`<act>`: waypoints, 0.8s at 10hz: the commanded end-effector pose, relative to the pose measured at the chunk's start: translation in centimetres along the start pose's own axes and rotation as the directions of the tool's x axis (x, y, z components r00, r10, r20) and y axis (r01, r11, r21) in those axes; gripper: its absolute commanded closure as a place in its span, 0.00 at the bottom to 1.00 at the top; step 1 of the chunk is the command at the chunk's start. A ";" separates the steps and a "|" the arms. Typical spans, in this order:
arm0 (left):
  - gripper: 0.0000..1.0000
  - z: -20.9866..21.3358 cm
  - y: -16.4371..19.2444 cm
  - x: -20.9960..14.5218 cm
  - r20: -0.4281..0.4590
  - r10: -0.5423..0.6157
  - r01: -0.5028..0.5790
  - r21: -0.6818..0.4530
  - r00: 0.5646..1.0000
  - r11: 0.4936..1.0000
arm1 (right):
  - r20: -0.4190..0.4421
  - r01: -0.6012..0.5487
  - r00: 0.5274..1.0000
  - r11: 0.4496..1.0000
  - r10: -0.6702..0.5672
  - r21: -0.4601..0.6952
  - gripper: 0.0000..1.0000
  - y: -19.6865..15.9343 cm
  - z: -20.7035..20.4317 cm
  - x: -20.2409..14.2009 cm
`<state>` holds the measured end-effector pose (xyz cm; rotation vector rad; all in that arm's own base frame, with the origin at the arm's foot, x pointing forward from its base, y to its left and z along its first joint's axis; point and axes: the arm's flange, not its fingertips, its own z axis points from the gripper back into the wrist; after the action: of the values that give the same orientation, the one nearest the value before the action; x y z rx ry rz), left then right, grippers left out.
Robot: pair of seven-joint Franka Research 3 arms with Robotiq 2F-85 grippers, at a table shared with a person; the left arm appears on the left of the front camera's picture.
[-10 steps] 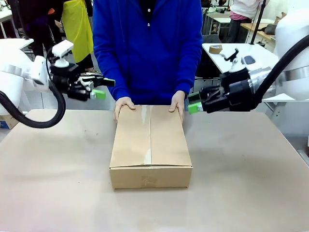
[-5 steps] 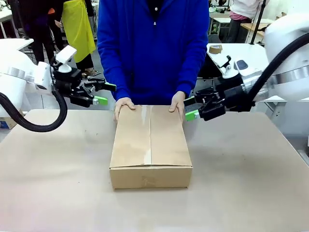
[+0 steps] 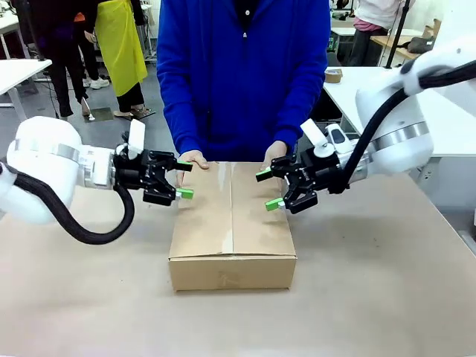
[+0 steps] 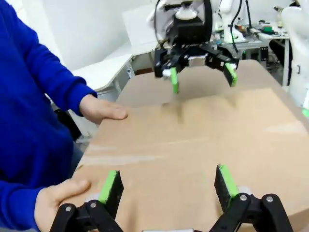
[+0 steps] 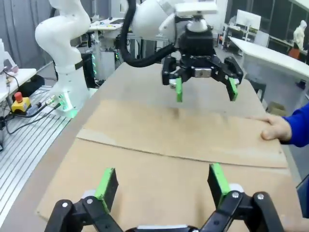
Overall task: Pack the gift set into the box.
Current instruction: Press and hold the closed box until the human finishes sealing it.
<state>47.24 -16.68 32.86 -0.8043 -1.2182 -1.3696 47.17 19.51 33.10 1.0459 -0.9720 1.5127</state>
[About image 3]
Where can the person in white sneakers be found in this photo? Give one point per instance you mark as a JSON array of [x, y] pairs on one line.
[[98, 82]]

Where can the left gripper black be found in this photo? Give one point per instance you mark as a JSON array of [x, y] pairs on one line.
[[132, 173]]

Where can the black stand pole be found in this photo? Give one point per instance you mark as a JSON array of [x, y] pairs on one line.
[[398, 37]]

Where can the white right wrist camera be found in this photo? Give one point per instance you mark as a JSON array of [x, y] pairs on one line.
[[311, 132]]

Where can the person in yellow apron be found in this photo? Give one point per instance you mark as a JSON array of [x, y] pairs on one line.
[[119, 48]]

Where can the green box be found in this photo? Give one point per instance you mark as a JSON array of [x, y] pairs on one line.
[[332, 43]]

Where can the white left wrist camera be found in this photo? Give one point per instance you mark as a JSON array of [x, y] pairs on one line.
[[136, 135]]

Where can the person in white pink top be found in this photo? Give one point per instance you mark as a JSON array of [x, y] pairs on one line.
[[362, 37]]

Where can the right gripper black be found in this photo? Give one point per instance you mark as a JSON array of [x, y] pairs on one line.
[[321, 171]]

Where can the person's left hand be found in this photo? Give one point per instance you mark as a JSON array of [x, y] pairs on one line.
[[276, 152]]

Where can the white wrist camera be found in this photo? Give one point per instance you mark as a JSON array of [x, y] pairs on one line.
[[136, 135], [311, 132]]

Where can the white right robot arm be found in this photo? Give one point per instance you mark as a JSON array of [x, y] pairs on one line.
[[401, 108]]

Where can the person's right forearm blue sleeve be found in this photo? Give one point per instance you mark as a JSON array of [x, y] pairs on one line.
[[182, 130]]

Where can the grey bag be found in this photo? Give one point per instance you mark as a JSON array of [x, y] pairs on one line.
[[420, 44]]

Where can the white table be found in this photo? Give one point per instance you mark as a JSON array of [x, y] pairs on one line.
[[18, 72], [346, 89]]

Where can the person's blue hoodie torso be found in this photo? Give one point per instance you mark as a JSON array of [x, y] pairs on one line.
[[241, 93]]

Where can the brown cardboard box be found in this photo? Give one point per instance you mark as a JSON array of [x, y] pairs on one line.
[[230, 275]]

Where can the person's left forearm blue sleeve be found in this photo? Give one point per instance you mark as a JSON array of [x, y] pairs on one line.
[[297, 122]]

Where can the brown tape roll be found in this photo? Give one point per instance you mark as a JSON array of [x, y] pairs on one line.
[[333, 75]]

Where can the wooden table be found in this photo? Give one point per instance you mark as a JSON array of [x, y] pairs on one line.
[[386, 44]]

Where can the person in black clothes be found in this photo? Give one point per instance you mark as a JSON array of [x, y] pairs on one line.
[[63, 44]]

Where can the person's right hand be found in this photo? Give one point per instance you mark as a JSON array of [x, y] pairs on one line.
[[195, 158]]

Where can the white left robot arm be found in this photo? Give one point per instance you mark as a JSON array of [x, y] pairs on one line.
[[44, 148]]

